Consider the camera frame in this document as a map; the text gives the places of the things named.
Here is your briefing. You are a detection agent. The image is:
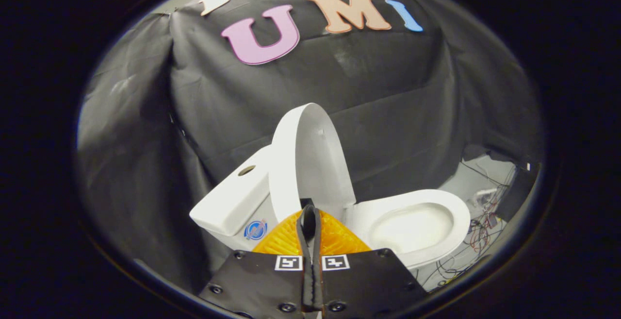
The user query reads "tangle of black cables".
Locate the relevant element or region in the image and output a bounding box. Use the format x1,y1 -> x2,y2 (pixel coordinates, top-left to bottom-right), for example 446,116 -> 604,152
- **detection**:
416,161 -> 518,291

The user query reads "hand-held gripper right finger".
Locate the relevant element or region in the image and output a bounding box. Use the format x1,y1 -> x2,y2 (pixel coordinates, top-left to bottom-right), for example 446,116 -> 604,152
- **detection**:
310,205 -> 428,319

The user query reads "white toilet seat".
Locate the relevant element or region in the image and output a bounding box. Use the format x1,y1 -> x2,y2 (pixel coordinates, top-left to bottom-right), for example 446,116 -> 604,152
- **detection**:
345,189 -> 472,267

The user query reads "black backdrop cloth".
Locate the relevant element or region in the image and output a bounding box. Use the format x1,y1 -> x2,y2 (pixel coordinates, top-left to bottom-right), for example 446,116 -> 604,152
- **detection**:
77,0 -> 547,296

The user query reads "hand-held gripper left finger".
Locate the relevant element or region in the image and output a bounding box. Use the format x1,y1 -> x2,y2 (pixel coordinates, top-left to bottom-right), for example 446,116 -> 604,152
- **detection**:
199,205 -> 314,319

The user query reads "red cable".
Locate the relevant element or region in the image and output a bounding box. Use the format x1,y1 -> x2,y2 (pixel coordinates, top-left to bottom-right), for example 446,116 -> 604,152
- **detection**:
468,211 -> 503,254

